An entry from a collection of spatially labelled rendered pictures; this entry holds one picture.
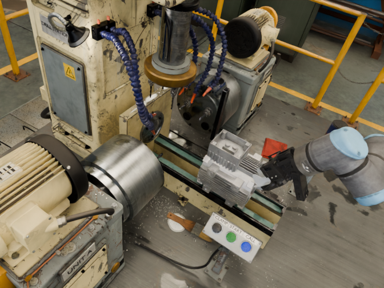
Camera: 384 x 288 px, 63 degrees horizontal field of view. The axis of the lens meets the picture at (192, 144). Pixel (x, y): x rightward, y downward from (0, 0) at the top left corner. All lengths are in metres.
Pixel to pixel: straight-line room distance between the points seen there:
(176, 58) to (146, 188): 0.42
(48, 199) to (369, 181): 0.76
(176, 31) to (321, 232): 0.99
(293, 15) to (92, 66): 3.34
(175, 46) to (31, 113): 1.53
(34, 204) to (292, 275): 0.94
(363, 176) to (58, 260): 0.76
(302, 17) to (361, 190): 3.40
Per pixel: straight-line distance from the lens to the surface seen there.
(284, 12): 4.20
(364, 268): 1.48
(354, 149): 0.86
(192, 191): 1.28
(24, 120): 2.32
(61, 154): 0.75
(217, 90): 1.34
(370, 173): 0.91
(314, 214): 1.51
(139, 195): 0.99
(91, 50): 1.07
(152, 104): 1.24
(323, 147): 0.88
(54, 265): 0.82
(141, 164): 1.00
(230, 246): 0.99
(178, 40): 1.01
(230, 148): 1.13
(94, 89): 1.15
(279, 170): 0.98
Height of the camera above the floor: 1.89
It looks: 44 degrees down
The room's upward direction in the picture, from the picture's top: 12 degrees clockwise
